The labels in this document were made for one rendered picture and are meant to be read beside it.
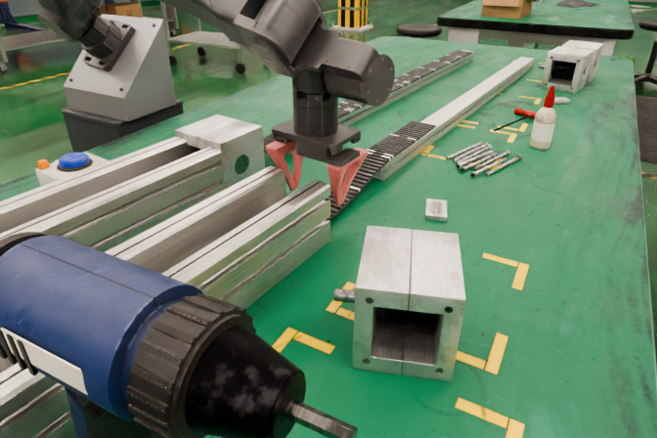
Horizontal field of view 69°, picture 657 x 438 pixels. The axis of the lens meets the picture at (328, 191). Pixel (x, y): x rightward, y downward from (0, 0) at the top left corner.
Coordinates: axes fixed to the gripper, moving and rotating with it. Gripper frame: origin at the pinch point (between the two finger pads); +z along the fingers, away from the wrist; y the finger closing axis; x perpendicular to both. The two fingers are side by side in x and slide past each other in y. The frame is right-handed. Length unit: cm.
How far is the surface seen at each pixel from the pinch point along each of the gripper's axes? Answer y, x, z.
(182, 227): -2.3, -20.9, -4.1
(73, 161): -30.3, -16.8, -2.9
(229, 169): -13.9, -2.9, -0.7
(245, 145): -13.9, 1.0, -3.3
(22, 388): 4.9, -40.6, -4.2
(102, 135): -66, 8, 9
